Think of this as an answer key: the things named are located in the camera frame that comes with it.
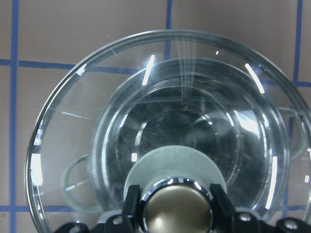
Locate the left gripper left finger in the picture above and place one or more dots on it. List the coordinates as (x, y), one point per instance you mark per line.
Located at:
(131, 212)

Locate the steel pot with handles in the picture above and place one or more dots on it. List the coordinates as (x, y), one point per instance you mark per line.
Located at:
(195, 120)

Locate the glass pot lid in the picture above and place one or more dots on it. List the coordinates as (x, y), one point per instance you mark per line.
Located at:
(65, 126)

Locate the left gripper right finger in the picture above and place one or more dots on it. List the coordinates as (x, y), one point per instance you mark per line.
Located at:
(222, 209)

